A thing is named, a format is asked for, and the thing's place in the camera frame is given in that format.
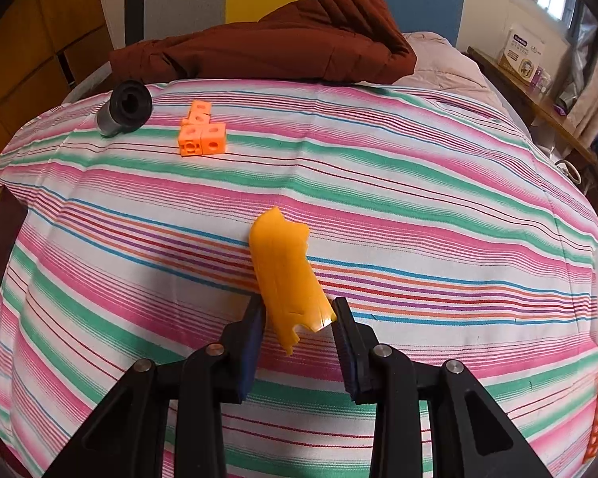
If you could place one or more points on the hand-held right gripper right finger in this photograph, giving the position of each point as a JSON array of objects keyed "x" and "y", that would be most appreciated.
[{"x": 346, "y": 343}]

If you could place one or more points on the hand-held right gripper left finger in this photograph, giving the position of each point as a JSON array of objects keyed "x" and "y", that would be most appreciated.
[{"x": 251, "y": 343}]

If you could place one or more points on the yellow cheese-shaped toy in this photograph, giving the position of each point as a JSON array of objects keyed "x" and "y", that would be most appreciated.
[{"x": 284, "y": 269}]

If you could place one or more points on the striped bed sheet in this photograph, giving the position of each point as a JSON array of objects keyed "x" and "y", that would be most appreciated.
[{"x": 403, "y": 184}]

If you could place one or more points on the orange building blocks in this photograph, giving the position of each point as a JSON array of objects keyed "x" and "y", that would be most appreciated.
[{"x": 202, "y": 139}]

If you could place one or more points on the black cylinder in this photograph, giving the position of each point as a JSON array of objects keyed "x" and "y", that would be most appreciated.
[{"x": 127, "y": 102}]

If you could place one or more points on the pink pillow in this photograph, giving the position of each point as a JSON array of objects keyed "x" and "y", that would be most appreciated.
[{"x": 448, "y": 64}]

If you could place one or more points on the brown jacket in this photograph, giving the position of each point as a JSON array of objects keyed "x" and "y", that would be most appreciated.
[{"x": 279, "y": 40}]

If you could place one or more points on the wooden shelf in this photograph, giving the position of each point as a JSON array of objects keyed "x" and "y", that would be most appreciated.
[{"x": 523, "y": 94}]

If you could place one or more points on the white printed box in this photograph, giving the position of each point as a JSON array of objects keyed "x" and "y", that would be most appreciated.
[{"x": 521, "y": 55}]

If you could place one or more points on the yellow wooden cabinet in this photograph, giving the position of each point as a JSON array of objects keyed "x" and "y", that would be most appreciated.
[{"x": 30, "y": 50}]

